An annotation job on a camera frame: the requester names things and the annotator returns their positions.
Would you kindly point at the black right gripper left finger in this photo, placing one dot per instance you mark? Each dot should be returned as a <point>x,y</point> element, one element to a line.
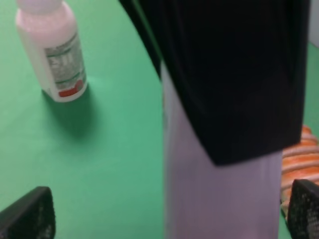
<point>30,217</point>

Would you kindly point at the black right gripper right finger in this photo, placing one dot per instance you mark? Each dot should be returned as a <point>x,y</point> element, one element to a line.
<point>303,211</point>

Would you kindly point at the orange striped bread loaf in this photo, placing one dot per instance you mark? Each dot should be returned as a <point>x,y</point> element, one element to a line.
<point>300,161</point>

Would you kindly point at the white bottle with black cap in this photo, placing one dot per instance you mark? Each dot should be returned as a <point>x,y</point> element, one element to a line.
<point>203,201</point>

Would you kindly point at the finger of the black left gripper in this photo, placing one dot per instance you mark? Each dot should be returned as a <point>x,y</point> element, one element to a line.
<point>238,66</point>

